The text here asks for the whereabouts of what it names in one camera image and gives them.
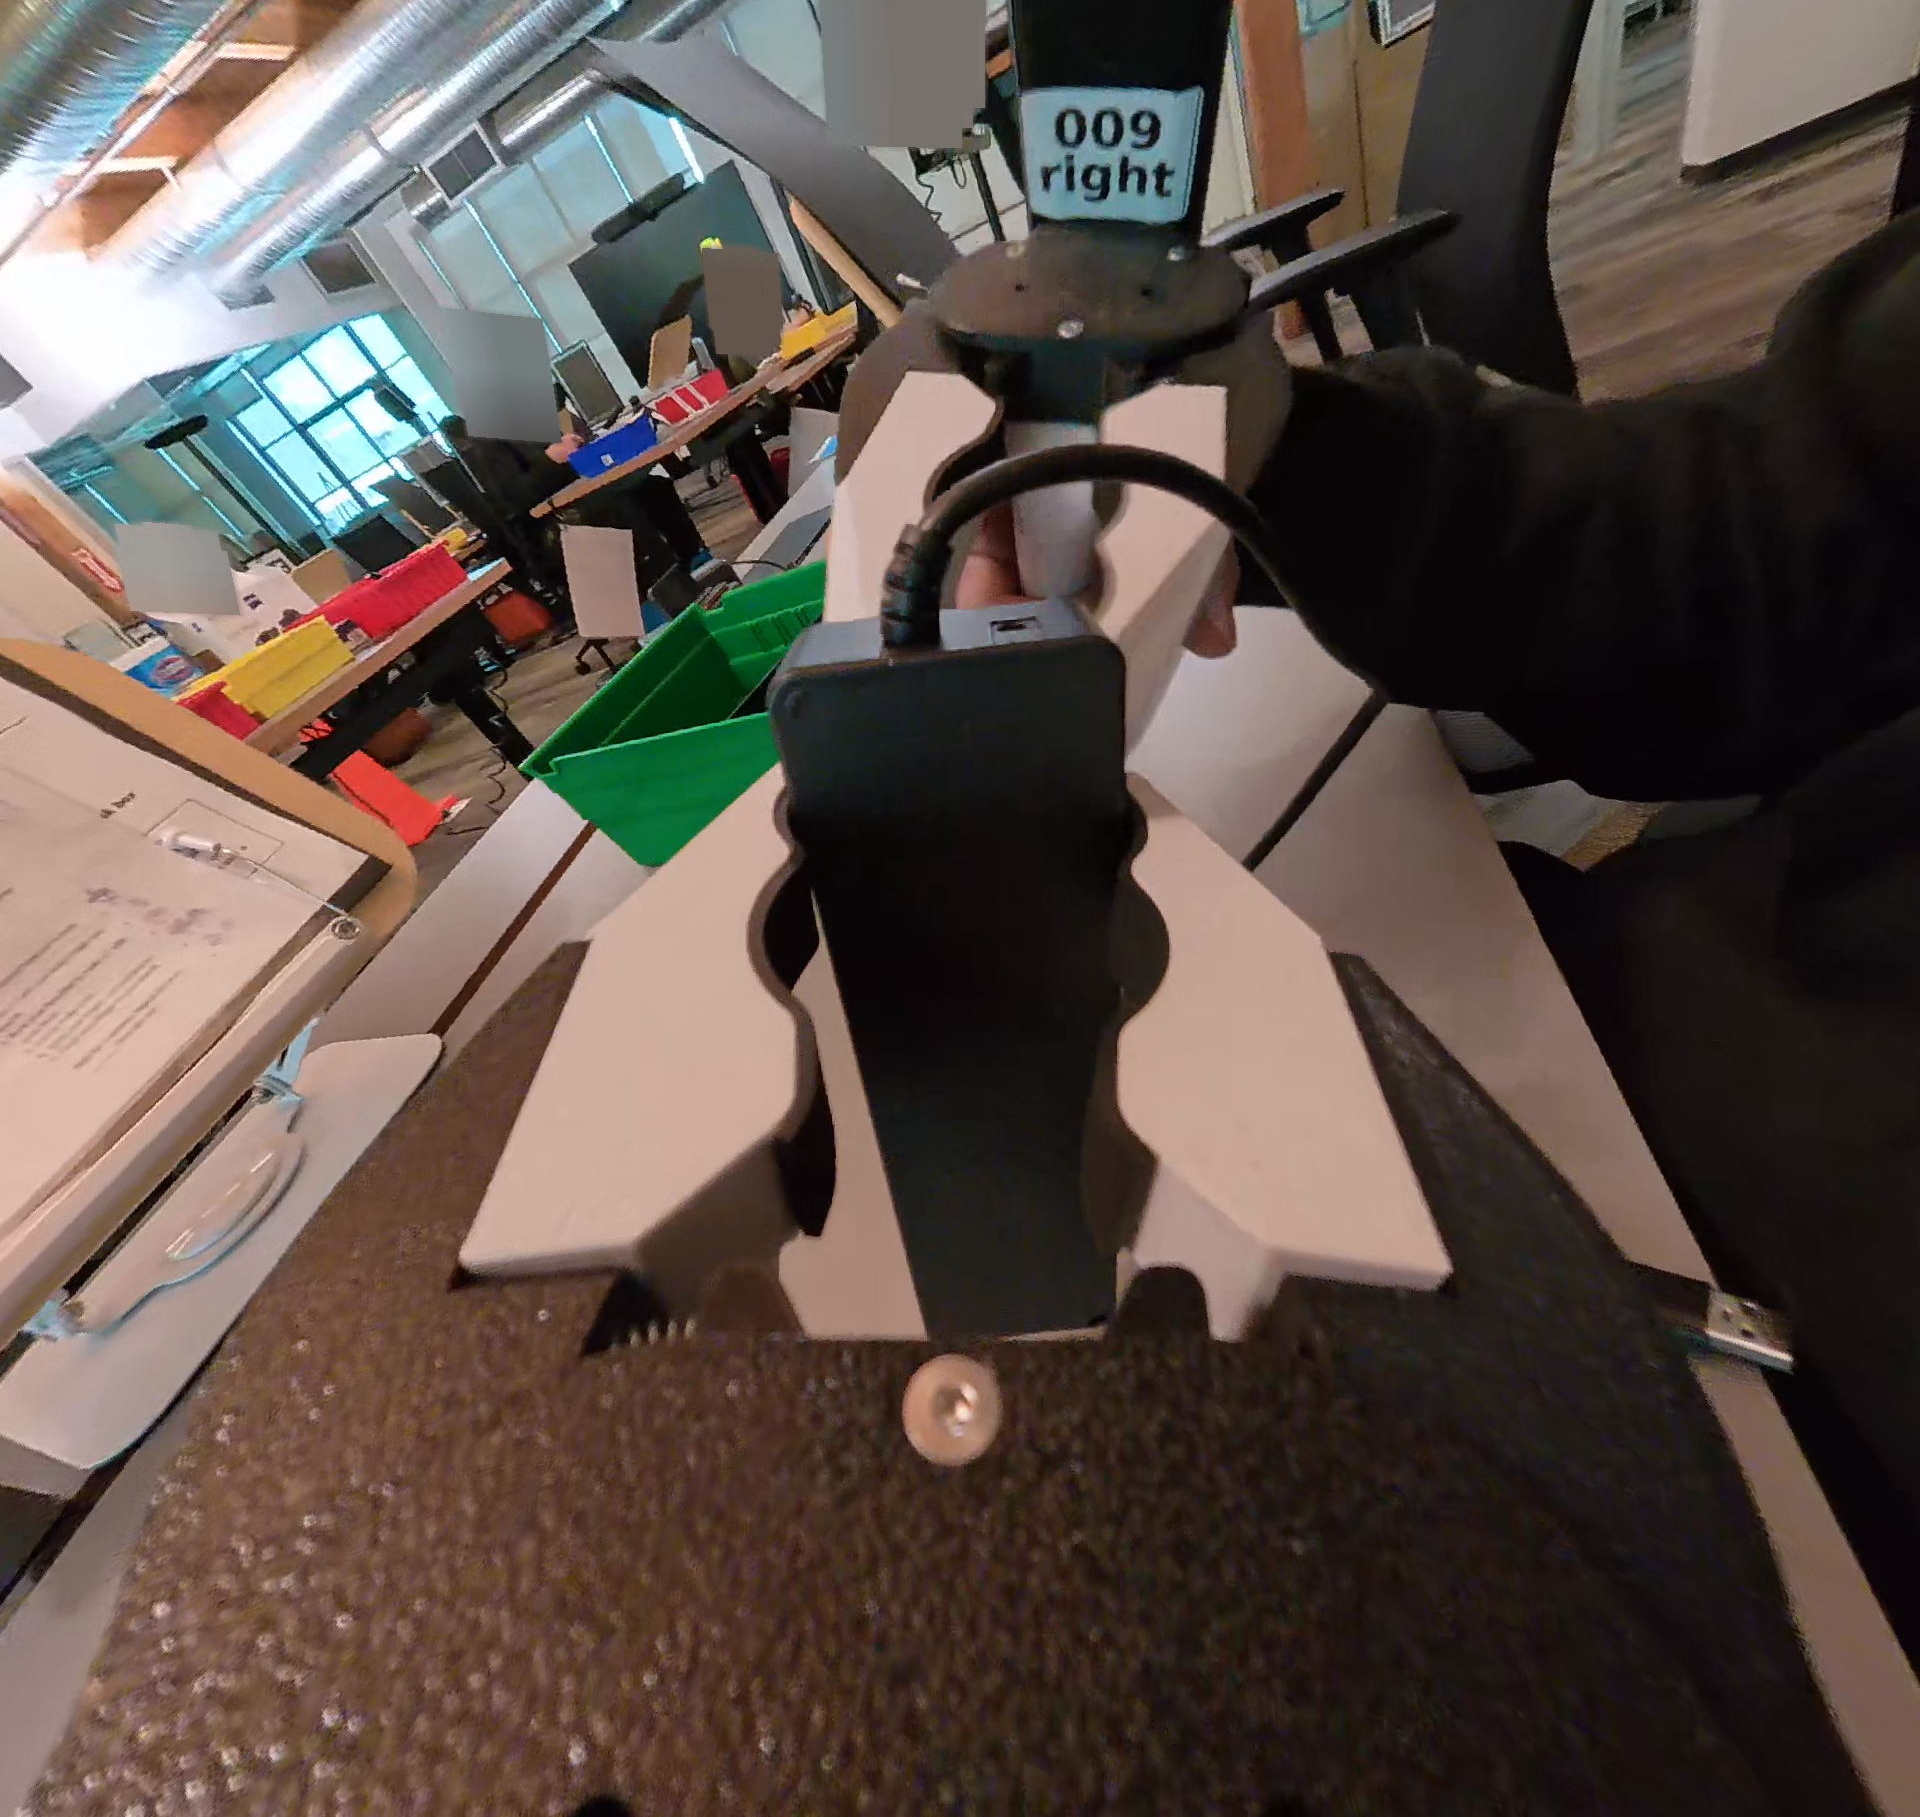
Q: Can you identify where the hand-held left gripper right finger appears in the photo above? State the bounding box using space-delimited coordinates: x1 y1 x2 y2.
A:
1106 777 1454 1343

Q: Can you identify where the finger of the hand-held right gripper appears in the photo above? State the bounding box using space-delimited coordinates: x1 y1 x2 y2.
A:
821 368 1008 630
1082 388 1247 788

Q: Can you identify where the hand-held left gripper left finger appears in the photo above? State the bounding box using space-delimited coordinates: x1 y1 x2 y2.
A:
457 782 841 1336

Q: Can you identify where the green plastic bin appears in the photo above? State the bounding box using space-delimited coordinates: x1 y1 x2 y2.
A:
521 558 829 871

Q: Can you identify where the black USB hub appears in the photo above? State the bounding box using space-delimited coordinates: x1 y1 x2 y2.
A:
767 601 1150 1336

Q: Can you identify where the black USB cable blue ring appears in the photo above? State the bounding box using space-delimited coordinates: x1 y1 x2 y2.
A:
1634 1262 1793 1376

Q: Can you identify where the person's right forearm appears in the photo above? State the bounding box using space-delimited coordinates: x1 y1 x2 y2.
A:
1247 211 1920 803

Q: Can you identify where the person's right hand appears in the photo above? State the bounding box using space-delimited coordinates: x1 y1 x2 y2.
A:
956 510 1247 660

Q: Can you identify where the wooden document board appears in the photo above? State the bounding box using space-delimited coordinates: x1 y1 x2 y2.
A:
0 636 418 1345

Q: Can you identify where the red-orange plastic item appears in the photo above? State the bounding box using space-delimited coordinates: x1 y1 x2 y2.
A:
333 752 459 848

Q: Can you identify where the black office chair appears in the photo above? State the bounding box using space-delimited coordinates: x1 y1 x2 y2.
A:
1247 0 1592 395

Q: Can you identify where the long wooden desk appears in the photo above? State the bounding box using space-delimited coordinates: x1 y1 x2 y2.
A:
246 558 514 785

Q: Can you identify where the printed paper sheet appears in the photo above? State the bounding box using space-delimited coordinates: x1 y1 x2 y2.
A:
0 678 370 1234

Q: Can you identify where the white cabinet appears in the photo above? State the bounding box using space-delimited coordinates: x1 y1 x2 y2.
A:
1680 0 1920 183

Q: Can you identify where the black wall screen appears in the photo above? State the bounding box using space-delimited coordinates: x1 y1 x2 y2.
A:
570 164 784 368

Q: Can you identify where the silver ventilation duct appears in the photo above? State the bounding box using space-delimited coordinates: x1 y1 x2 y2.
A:
113 0 818 282

